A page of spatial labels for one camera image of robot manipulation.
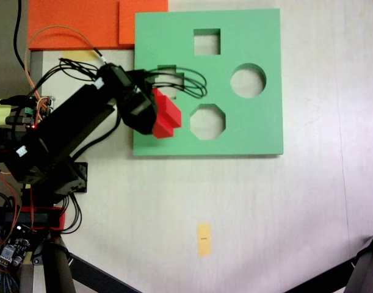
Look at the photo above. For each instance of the small black circuit board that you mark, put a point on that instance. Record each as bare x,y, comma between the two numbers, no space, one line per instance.
12,247

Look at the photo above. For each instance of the small bright orange block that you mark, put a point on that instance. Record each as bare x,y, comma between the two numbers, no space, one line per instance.
143,21

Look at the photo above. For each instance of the yellow tape marker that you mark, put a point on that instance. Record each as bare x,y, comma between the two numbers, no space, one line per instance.
204,239

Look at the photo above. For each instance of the red and black table clamp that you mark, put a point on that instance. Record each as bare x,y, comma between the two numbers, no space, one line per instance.
59,218

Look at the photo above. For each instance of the green shape hole board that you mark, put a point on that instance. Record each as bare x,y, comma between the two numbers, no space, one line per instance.
259,128

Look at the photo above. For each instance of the yellow sticky note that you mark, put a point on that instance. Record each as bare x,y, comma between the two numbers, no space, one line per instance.
0,113

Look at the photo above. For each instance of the yellow tape strip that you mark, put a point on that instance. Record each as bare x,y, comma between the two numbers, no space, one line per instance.
77,55

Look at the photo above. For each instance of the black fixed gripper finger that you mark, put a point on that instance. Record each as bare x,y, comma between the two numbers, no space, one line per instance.
142,122

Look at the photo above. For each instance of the red cross columnar block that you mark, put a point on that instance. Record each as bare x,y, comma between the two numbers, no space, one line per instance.
168,119

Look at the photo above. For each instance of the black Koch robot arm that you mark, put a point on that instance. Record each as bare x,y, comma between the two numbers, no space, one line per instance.
70,122

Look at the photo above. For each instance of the large flat orange block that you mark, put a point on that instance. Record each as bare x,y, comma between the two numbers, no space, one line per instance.
73,21

